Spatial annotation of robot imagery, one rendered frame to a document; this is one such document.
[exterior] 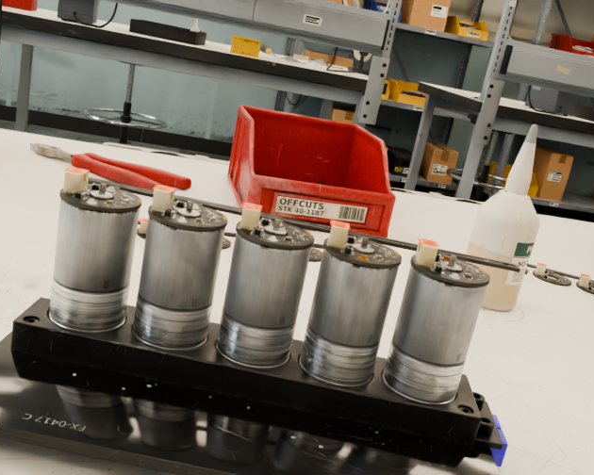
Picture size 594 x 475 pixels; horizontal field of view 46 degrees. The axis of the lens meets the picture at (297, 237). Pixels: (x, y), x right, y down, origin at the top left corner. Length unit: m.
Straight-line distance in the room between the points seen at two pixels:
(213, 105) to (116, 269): 4.37
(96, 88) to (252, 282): 4.40
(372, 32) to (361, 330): 2.31
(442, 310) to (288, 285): 0.05
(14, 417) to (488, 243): 0.26
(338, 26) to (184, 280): 2.28
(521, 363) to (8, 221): 0.27
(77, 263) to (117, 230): 0.02
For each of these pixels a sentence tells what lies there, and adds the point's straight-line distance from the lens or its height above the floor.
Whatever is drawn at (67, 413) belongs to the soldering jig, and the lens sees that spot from 0.21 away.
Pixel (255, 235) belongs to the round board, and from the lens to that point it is 0.21.
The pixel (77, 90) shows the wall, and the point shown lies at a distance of 4.62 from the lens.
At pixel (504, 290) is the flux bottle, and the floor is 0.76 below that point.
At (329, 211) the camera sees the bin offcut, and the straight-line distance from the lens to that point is 0.46.
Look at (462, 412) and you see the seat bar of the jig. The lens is 0.23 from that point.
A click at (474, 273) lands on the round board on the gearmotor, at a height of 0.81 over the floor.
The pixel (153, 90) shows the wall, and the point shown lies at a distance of 4.58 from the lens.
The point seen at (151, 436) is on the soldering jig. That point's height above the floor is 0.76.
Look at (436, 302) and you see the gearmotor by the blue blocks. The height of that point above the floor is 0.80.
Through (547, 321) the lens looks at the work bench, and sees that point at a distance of 0.41.
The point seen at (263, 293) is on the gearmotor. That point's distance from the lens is 0.21.
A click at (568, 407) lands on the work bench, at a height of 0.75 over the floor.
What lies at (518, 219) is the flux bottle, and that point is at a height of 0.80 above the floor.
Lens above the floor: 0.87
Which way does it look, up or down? 16 degrees down
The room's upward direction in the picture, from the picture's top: 11 degrees clockwise
